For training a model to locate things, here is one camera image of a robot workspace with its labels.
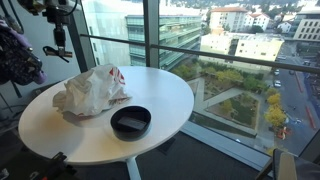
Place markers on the wooden chair grey cushion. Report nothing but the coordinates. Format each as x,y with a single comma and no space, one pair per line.
286,165

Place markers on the dark window mullion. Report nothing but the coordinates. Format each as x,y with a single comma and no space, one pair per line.
151,33
78,40

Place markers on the black camera stand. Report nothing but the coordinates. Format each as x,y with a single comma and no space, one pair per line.
53,166

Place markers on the grey whiteboard eraser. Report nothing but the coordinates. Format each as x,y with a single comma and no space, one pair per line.
132,123

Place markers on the black round bowl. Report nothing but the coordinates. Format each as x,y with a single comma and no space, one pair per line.
130,133

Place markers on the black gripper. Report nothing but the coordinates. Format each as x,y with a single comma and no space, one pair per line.
58,16

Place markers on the round white table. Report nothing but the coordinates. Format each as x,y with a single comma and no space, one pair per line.
160,93

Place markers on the dark horizontal window railing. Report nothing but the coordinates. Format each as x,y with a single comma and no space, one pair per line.
233,59

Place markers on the white plastic bag red print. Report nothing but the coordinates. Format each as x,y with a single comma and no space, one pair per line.
90,90

